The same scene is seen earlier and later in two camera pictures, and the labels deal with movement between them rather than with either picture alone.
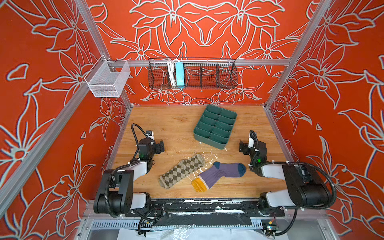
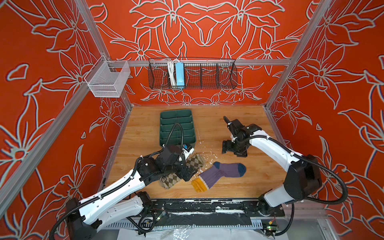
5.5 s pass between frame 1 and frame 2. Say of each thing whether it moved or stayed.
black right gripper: moved
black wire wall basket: stayed
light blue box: stayed
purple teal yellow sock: stayed
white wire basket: stayed
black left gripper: moved
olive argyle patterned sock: stayed
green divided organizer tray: moved
